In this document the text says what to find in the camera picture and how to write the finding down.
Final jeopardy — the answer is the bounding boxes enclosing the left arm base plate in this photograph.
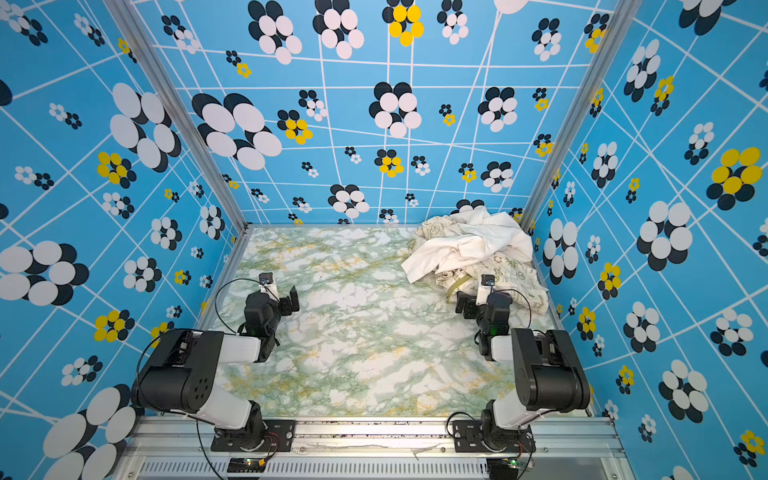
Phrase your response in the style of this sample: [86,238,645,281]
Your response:
[210,419,297,454]

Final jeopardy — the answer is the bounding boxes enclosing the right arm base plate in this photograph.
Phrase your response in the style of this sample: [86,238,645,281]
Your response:
[447,419,536,456]

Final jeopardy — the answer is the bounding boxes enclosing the plain white cloth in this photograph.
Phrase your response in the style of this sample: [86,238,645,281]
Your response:
[401,206,533,283]

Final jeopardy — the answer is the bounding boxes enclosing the aluminium front rail frame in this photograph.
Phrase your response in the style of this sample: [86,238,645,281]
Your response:
[114,417,634,479]

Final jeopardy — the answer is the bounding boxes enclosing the cream green printed cloth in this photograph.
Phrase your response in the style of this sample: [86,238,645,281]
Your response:
[408,232,549,315]

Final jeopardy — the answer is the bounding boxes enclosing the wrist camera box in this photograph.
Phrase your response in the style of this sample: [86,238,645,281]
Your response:
[258,272,279,301]
[475,274,495,306]

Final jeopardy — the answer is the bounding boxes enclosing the right green circuit board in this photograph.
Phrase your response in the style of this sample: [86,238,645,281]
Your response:
[486,458,520,480]

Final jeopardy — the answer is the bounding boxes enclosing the green circuit board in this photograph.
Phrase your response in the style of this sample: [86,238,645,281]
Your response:
[486,458,520,480]
[226,457,267,475]

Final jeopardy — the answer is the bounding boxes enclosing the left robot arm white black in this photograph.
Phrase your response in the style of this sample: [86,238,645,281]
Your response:
[132,285,300,455]

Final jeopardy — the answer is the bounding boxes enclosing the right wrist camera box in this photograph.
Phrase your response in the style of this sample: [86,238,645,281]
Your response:
[475,274,495,306]

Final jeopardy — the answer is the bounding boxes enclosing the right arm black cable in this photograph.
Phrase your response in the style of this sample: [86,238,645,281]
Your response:
[497,288,534,330]

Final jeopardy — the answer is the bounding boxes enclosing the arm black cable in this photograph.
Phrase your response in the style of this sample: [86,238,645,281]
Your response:
[213,277,265,335]
[497,288,534,330]

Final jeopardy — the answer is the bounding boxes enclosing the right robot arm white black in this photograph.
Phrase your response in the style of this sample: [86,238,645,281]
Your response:
[455,289,590,452]

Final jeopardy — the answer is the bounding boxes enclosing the left green circuit board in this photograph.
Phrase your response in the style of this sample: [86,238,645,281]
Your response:
[226,457,267,475]

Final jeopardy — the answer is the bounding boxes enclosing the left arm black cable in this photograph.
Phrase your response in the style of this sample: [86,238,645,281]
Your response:
[213,277,265,335]

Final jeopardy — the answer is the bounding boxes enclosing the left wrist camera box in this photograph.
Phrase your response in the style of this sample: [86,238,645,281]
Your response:
[258,272,279,301]

